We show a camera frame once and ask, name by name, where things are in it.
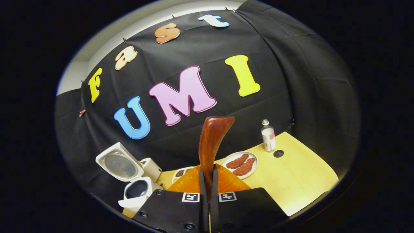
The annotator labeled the black backdrop cloth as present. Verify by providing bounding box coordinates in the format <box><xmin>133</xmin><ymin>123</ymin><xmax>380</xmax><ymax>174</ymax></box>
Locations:
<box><xmin>54</xmin><ymin>0</ymin><xmax>361</xmax><ymax>211</ymax></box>

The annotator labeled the white round plate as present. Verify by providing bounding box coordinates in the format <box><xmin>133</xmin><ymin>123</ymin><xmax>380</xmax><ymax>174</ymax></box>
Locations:
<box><xmin>221</xmin><ymin>151</ymin><xmax>258</xmax><ymax>180</ymax></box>

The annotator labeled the brown wooden spoon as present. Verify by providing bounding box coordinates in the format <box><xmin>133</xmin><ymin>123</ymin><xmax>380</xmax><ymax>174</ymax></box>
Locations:
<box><xmin>198</xmin><ymin>116</ymin><xmax>235</xmax><ymax>199</ymax></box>

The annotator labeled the clear bottle with pink label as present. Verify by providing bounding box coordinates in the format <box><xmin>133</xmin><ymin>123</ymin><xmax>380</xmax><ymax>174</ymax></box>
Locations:
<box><xmin>261</xmin><ymin>119</ymin><xmax>276</xmax><ymax>152</ymax></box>

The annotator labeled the white rice cooker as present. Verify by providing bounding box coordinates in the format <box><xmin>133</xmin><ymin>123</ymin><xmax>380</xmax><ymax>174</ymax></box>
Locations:
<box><xmin>95</xmin><ymin>142</ymin><xmax>162</xmax><ymax>212</ymax></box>

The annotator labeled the white divided grain dish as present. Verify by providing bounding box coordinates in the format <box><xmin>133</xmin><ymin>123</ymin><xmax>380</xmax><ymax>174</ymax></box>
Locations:
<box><xmin>171</xmin><ymin>166</ymin><xmax>194</xmax><ymax>183</ymax></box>

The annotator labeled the red-brown meat piece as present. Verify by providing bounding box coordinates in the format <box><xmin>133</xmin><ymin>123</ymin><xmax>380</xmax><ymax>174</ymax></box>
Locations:
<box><xmin>233</xmin><ymin>158</ymin><xmax>256</xmax><ymax>176</ymax></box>
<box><xmin>226</xmin><ymin>154</ymin><xmax>249</xmax><ymax>169</ymax></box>

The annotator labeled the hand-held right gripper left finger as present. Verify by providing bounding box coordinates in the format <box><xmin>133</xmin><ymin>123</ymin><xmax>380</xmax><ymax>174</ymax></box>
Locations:
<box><xmin>133</xmin><ymin>163</ymin><xmax>210</xmax><ymax>233</ymax></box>

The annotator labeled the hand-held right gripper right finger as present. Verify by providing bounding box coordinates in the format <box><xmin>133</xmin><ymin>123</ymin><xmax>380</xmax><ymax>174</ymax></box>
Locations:
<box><xmin>210</xmin><ymin>163</ymin><xmax>288</xmax><ymax>233</ymax></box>

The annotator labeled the white toaster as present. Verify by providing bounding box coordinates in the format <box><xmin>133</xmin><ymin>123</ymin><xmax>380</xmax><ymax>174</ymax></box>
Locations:
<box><xmin>141</xmin><ymin>158</ymin><xmax>162</xmax><ymax>182</ymax></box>

